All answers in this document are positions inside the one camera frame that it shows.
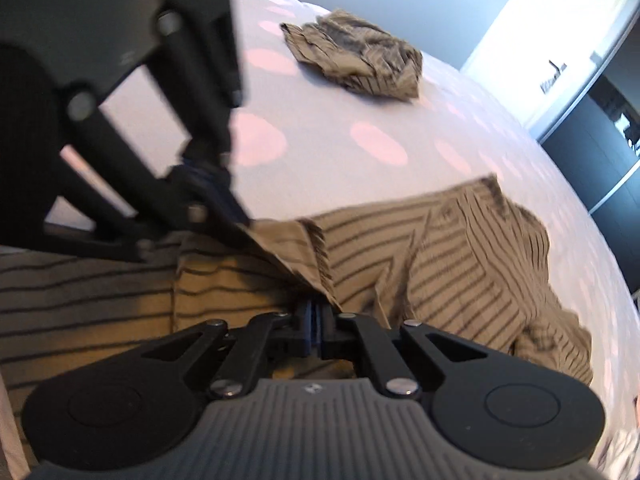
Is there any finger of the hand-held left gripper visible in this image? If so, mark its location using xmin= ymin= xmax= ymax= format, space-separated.
xmin=44 ymin=89 xmax=252 ymax=264
xmin=157 ymin=4 xmax=247 ymax=177

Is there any door handle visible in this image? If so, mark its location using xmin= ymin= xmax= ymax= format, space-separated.
xmin=539 ymin=59 xmax=567 ymax=95

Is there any white door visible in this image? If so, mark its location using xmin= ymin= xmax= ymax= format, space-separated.
xmin=459 ymin=0 xmax=632 ymax=142

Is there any tan striped shirt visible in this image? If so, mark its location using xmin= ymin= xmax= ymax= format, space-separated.
xmin=0 ymin=174 xmax=595 ymax=413

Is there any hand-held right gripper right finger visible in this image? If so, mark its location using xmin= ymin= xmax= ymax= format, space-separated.
xmin=316 ymin=301 xmax=488 ymax=401

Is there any dark wardrobe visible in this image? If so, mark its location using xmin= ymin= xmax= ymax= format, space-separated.
xmin=537 ymin=72 xmax=640 ymax=291

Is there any crumpled tan striped garment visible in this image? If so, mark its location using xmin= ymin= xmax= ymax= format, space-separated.
xmin=279 ymin=7 xmax=424 ymax=105

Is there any bed with dotted sheet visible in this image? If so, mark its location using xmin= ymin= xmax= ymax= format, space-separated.
xmin=0 ymin=0 xmax=640 ymax=480

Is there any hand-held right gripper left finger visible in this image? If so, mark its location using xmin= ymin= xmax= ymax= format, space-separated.
xmin=142 ymin=301 xmax=315 ymax=401

